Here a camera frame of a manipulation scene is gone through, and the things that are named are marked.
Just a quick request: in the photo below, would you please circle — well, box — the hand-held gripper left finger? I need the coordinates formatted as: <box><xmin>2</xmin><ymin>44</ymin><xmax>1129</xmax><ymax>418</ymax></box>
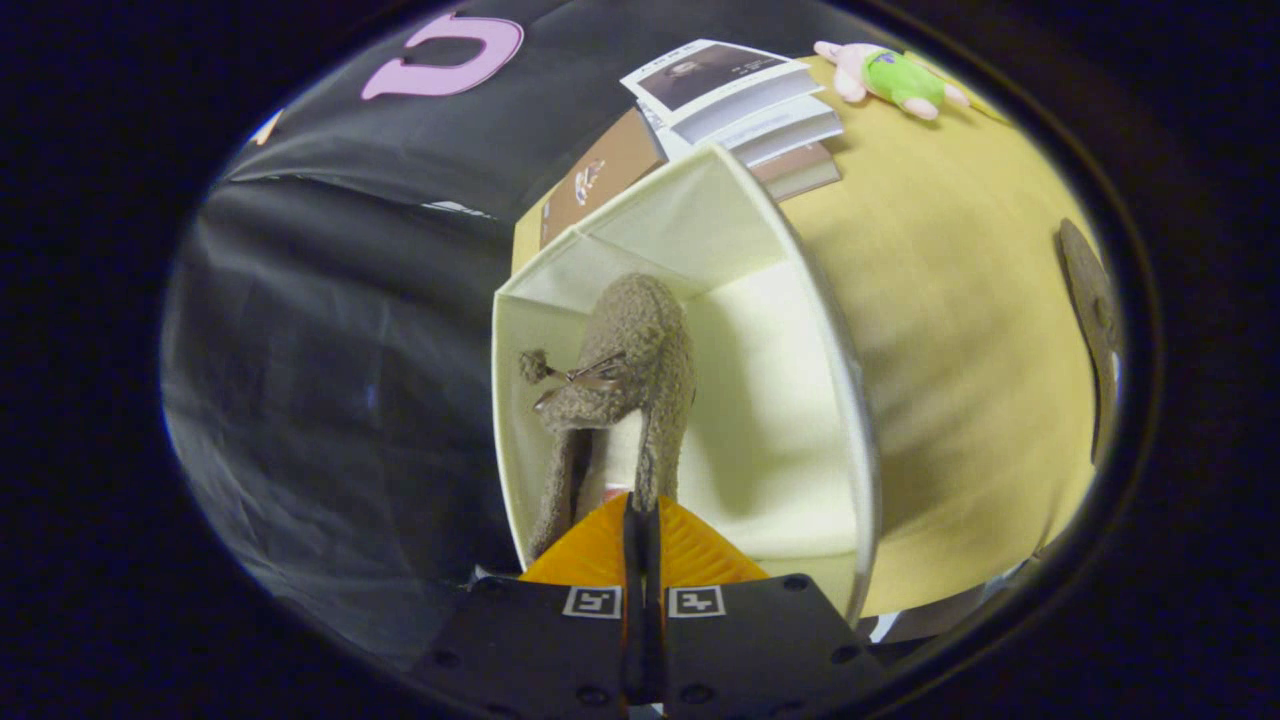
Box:
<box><xmin>415</xmin><ymin>492</ymin><xmax>641</xmax><ymax>720</ymax></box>

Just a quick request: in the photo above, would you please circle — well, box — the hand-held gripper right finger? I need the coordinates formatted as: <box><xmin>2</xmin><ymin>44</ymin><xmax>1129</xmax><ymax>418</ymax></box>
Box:
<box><xmin>645</xmin><ymin>495</ymin><xmax>886</xmax><ymax>720</ymax></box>

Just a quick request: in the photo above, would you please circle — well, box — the grey fabric storage box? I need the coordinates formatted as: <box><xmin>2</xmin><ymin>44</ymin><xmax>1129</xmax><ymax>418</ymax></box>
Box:
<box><xmin>492</xmin><ymin>143</ymin><xmax>881</xmax><ymax>626</ymax></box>

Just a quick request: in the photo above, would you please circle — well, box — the brown fuzzy shoe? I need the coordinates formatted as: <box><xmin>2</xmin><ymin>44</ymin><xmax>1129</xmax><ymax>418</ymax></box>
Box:
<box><xmin>1058</xmin><ymin>218</ymin><xmax>1121</xmax><ymax>466</ymax></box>
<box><xmin>518</xmin><ymin>273</ymin><xmax>698</xmax><ymax>561</ymax></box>

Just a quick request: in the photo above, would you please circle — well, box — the brown cardboard box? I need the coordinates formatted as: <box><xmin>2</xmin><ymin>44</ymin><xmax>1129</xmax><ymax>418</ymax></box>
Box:
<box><xmin>540</xmin><ymin>107</ymin><xmax>669</xmax><ymax>249</ymax></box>

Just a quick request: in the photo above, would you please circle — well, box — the brown book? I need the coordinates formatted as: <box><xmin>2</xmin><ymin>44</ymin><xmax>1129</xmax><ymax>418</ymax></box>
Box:
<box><xmin>750</xmin><ymin>143</ymin><xmax>841</xmax><ymax>203</ymax></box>

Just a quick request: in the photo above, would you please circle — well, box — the white portrait cover book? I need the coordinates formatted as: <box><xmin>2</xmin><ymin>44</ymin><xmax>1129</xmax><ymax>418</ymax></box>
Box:
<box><xmin>620</xmin><ymin>38</ymin><xmax>823</xmax><ymax>126</ymax></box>

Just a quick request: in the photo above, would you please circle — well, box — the green and pink plush toy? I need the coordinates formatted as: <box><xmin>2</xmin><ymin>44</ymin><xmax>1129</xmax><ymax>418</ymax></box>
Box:
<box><xmin>813</xmin><ymin>40</ymin><xmax>971</xmax><ymax>121</ymax></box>

